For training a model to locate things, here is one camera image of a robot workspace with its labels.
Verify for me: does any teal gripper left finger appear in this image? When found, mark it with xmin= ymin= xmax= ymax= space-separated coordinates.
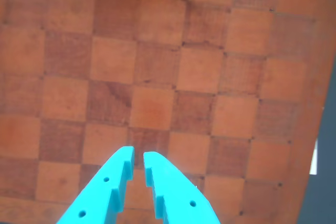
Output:
xmin=55 ymin=145 xmax=135 ymax=224

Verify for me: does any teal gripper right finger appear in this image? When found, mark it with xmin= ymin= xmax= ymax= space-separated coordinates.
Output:
xmin=143 ymin=152 xmax=220 ymax=224

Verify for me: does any dark grey desk mat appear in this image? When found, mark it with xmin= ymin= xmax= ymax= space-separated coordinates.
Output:
xmin=296 ymin=53 xmax=336 ymax=224

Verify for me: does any brown wooden chessboard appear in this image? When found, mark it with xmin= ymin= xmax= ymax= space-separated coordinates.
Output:
xmin=0 ymin=0 xmax=336 ymax=224

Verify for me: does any white card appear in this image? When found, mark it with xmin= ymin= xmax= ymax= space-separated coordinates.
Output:
xmin=309 ymin=138 xmax=319 ymax=175

